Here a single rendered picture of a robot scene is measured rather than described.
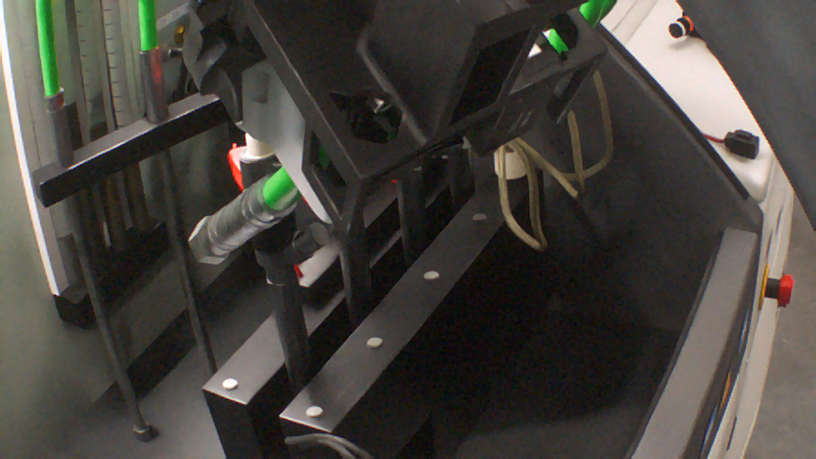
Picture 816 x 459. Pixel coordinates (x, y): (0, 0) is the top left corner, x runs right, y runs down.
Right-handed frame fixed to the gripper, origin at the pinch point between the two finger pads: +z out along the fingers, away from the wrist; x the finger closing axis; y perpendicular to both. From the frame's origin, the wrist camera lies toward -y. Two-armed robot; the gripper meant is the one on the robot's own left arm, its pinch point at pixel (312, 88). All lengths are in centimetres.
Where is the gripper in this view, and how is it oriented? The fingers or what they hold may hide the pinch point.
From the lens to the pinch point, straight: 38.4
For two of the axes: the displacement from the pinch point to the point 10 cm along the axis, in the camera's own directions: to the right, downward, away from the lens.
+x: 8.4, -4.9, 2.4
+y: 5.3, 8.3, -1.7
